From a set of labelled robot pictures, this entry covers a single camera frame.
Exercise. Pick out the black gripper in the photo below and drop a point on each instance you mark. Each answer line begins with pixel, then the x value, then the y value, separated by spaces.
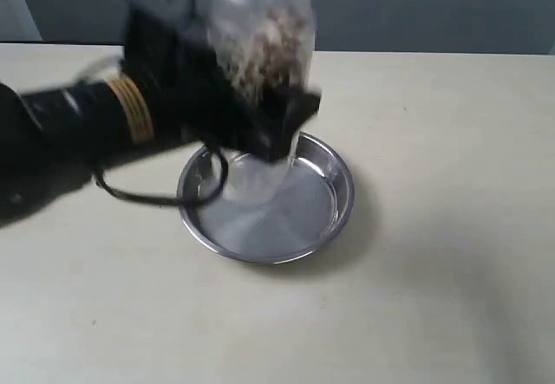
pixel 176 70

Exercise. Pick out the clear plastic shaker bottle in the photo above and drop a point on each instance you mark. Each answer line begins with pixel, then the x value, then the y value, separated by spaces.
pixel 261 43

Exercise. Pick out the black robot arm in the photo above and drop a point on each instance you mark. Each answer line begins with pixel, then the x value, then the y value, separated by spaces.
pixel 55 141

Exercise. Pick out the round stainless steel tray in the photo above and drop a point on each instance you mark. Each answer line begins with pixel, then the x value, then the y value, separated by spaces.
pixel 309 210

